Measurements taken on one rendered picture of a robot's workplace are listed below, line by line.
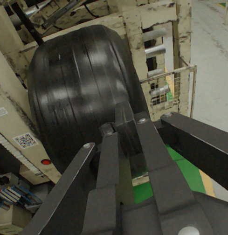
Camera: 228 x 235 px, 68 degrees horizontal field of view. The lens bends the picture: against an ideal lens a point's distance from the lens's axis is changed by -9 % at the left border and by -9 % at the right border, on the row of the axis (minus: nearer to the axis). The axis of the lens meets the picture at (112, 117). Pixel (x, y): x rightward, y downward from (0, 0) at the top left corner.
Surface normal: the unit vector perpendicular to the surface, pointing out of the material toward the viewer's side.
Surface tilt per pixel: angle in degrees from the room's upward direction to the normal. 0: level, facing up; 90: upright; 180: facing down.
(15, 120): 90
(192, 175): 0
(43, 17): 90
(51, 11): 90
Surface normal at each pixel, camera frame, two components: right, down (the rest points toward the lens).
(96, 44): -0.16, -0.43
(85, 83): -0.07, -0.14
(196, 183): -0.23, -0.66
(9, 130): 0.20, 0.69
